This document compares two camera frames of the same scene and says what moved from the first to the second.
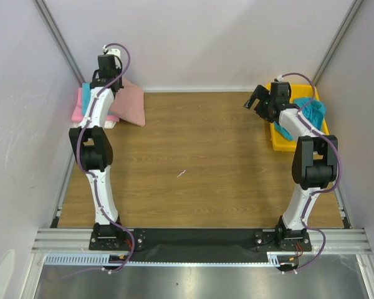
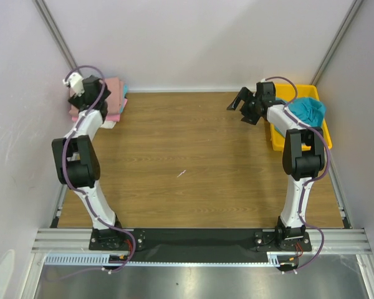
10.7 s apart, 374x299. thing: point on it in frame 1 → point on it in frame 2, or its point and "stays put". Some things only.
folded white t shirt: [108, 124] stays put
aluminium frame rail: [60, 39] stays put
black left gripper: [118, 69] → [77, 101]
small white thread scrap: [182, 172] stays put
